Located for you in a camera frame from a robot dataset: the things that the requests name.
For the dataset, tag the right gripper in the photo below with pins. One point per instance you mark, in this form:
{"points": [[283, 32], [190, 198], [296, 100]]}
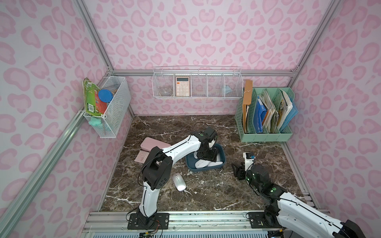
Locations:
{"points": [[238, 170]]}

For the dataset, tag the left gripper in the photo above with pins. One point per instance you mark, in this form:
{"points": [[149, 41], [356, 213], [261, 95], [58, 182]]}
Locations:
{"points": [[209, 153]]}

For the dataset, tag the teal storage box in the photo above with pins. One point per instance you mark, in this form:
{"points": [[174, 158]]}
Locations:
{"points": [[191, 160]]}

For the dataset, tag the silver mouse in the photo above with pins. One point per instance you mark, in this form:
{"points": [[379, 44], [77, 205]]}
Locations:
{"points": [[179, 182]]}

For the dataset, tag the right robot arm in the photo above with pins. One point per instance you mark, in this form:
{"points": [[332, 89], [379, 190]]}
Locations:
{"points": [[284, 210]]}

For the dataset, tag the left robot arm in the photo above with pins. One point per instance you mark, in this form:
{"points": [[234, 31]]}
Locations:
{"points": [[157, 168]]}

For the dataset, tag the white rounded mouse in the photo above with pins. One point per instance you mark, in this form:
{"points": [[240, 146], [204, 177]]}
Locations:
{"points": [[203, 164]]}

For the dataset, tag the pink pencil case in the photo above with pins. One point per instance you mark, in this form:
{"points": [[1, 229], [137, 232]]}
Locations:
{"points": [[149, 143]]}

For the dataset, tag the green file organizer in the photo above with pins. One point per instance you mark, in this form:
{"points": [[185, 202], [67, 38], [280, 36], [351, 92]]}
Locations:
{"points": [[275, 101]]}

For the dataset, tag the pink calculator on table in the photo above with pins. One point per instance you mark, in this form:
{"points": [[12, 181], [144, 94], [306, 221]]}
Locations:
{"points": [[142, 157]]}

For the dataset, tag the pink calculator in basket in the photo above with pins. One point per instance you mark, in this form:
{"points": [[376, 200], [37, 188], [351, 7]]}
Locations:
{"points": [[182, 86]]}

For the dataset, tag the light blue folder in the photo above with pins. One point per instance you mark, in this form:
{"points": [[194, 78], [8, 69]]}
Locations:
{"points": [[294, 111]]}

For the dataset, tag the brown folder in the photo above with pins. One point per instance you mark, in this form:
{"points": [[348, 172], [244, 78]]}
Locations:
{"points": [[247, 100]]}

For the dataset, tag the blue round lid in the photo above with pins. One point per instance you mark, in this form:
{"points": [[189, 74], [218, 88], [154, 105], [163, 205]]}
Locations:
{"points": [[105, 95]]}

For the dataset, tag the green card package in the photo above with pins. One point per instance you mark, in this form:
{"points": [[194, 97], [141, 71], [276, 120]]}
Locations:
{"points": [[92, 104]]}

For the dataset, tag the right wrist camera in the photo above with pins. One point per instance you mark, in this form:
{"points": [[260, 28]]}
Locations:
{"points": [[249, 159]]}

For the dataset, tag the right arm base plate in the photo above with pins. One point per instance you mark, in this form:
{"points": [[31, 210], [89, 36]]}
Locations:
{"points": [[262, 220]]}

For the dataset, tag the white wire shelf basket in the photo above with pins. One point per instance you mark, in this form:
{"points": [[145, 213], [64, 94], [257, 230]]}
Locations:
{"points": [[205, 82]]}

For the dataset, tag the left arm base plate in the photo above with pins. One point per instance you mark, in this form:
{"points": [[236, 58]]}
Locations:
{"points": [[139, 222]]}

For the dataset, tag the white wire basket left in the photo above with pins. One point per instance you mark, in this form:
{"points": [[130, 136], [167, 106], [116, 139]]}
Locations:
{"points": [[114, 112]]}

